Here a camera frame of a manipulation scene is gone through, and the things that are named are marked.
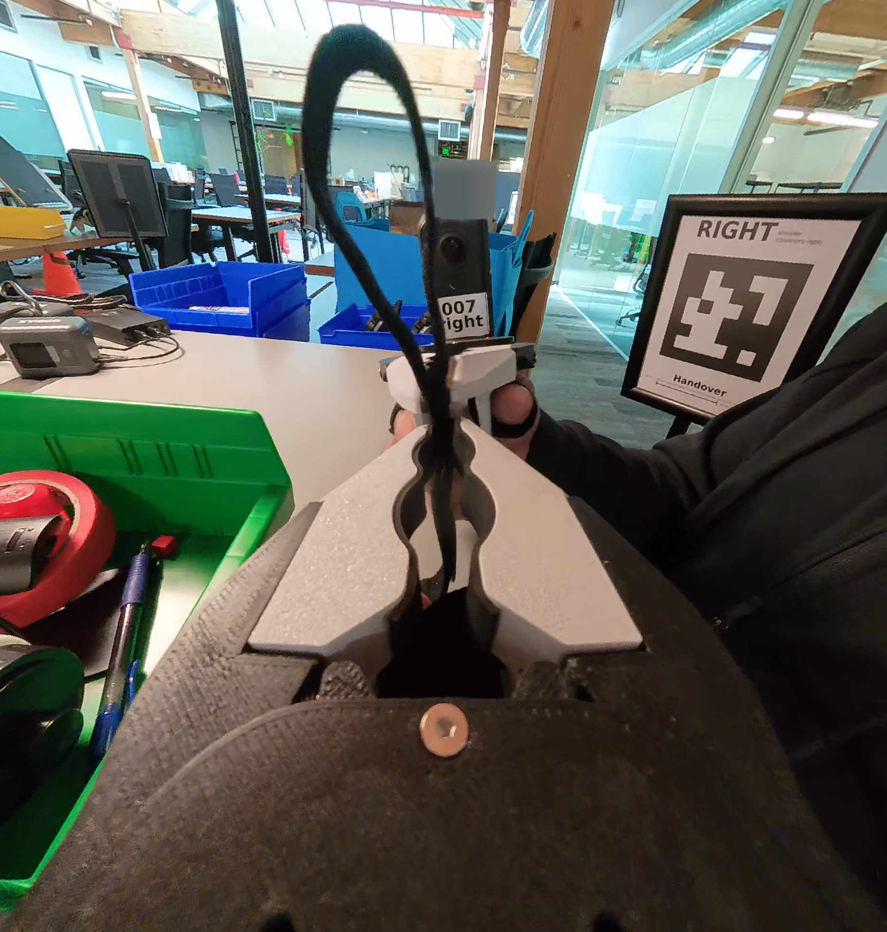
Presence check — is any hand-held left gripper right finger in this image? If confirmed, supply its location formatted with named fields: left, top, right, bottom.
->
left=451, top=423, right=644, bottom=678

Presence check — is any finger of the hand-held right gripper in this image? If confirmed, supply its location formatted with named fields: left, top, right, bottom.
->
left=384, top=351, right=517, bottom=432

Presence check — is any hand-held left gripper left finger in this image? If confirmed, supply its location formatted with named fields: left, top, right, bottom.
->
left=247, top=430, right=433, bottom=685

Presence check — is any black strap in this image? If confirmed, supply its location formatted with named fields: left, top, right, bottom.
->
left=300, top=21, right=468, bottom=608

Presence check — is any green plastic bin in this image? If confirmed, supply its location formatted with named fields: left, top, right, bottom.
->
left=0, top=389, right=296, bottom=915

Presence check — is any person's right forearm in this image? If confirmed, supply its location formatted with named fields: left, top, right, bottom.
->
left=523, top=289, right=887, bottom=932

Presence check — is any person's right hand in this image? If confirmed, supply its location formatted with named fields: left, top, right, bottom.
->
left=473, top=379, right=542, bottom=449

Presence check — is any blue plastic bin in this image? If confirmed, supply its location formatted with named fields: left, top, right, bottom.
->
left=319, top=302, right=434, bottom=352
left=127, top=261, right=312, bottom=340

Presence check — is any black round lamp stand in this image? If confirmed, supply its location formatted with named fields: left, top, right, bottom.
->
left=214, top=0, right=279, bottom=266

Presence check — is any red round tool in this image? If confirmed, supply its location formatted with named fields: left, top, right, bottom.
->
left=0, top=469, right=120, bottom=633

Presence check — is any grey metal device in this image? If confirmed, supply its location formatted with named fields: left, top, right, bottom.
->
left=0, top=316, right=104, bottom=381
left=79, top=302, right=172, bottom=349

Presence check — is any white cylinder with black cap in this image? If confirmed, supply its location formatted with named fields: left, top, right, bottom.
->
left=0, top=632, right=91, bottom=841

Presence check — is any black monitor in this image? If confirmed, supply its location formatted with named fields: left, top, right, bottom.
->
left=67, top=148, right=169, bottom=243

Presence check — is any orange traffic cone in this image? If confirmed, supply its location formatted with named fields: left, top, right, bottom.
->
left=38, top=250, right=85, bottom=301

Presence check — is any wooden workbench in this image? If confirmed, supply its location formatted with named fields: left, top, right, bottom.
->
left=0, top=232, right=98, bottom=272

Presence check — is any yellow box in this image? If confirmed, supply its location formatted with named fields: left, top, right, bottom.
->
left=0, top=203, right=67, bottom=243

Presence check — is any grey laptop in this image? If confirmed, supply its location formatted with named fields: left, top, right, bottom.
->
left=0, top=116, right=53, bottom=206

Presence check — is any blue handled tool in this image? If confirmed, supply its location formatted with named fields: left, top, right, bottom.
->
left=90, top=545, right=164, bottom=761

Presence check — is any black cylindrical handle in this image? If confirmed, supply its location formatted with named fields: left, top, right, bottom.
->
left=0, top=512, right=72, bottom=601

